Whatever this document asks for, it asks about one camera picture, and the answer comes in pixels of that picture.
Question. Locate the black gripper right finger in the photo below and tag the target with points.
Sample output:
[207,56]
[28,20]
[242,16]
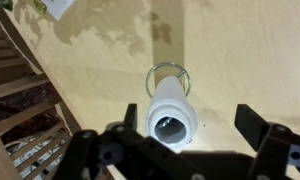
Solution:
[253,125]

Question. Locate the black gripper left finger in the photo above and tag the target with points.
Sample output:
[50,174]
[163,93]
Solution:
[131,115]

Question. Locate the white paper towel roll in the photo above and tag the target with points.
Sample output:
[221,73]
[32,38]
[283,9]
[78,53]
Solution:
[170,96]

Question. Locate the white black patterned cloth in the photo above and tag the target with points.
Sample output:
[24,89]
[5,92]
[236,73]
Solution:
[40,151]

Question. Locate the white paper under pot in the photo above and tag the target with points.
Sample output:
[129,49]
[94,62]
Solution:
[58,8]

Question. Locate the light wooden slat chair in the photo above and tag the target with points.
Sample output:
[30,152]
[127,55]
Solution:
[10,63]
[0,160]

